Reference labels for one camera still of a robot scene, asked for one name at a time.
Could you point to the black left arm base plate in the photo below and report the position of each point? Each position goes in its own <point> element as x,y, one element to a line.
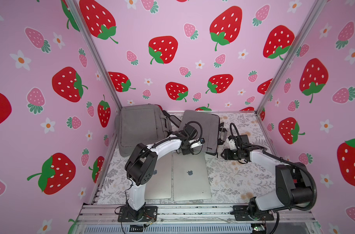
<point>145,214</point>

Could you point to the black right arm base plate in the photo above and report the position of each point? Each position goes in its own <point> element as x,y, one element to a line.
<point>251,213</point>

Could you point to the dark grey laptop sleeve with handle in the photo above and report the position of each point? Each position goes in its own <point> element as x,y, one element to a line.
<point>213,131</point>

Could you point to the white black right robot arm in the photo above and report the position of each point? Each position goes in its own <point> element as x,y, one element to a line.
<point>295,187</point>

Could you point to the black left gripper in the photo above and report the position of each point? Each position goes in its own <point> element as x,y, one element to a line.
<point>185,152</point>

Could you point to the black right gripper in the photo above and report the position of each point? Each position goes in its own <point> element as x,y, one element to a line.
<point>226,154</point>

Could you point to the silver laptop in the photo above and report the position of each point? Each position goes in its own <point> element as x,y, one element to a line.
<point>160,184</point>
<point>190,177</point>

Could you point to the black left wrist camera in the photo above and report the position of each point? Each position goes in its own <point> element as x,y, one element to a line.
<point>193,133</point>

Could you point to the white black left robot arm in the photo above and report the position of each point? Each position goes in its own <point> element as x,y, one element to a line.
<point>141,164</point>

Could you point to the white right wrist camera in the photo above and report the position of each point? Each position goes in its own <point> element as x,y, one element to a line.
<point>232,143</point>

